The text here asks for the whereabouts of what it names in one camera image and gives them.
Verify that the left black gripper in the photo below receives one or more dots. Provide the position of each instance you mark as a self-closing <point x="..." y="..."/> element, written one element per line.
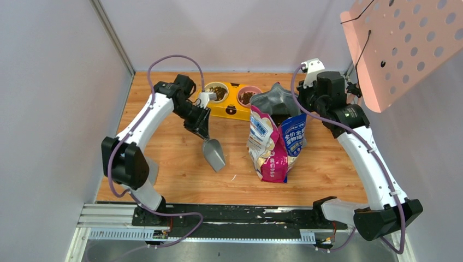
<point x="197" y="126"/>

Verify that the pink bowl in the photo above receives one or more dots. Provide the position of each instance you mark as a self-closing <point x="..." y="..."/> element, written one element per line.
<point x="248" y="89"/>

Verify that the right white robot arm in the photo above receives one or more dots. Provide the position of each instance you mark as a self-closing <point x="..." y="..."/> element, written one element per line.
<point x="388" y="207"/>

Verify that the yellow double bowl feeder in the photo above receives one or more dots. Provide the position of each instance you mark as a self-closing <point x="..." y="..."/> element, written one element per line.
<point x="230" y="108"/>

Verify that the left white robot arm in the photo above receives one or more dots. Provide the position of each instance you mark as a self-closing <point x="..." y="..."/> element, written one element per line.
<point x="123" y="156"/>

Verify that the clear plastic bag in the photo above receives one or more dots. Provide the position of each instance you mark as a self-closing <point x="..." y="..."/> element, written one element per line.
<point x="153" y="171"/>

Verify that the cream bowl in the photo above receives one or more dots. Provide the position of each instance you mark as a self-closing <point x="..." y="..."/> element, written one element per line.
<point x="217" y="84"/>

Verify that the pink perforated stand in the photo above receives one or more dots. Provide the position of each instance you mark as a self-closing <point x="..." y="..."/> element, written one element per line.
<point x="397" y="44"/>

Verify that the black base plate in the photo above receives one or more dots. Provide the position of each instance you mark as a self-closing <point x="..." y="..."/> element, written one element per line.
<point x="226" y="223"/>

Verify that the metal scoop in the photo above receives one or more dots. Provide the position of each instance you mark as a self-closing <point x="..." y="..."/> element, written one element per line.
<point x="213" y="153"/>

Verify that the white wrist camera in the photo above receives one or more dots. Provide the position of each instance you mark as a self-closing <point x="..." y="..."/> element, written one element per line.
<point x="204" y="98"/>
<point x="311" y="68"/>

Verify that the aluminium rail frame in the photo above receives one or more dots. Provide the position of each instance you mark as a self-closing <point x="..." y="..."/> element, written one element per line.
<point x="108" y="231"/>

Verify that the kibble in cream bowl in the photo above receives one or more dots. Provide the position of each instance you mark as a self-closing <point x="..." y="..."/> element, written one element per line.
<point x="220" y="91"/>

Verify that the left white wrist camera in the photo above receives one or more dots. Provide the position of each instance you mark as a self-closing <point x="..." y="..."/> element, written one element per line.
<point x="204" y="98"/>

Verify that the pet food bag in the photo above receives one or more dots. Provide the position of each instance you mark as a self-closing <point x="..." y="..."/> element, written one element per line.
<point x="274" y="150"/>

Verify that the kibble in pink bowl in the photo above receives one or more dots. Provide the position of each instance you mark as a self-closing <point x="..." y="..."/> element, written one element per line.
<point x="245" y="97"/>

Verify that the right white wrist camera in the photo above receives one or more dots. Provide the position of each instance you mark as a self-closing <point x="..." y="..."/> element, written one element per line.
<point x="311" y="68"/>

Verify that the brown pet food kibble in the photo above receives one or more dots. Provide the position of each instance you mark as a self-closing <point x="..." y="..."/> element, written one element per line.
<point x="278" y="119"/>

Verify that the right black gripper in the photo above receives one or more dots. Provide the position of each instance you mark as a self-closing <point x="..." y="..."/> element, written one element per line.
<point x="303" y="92"/>

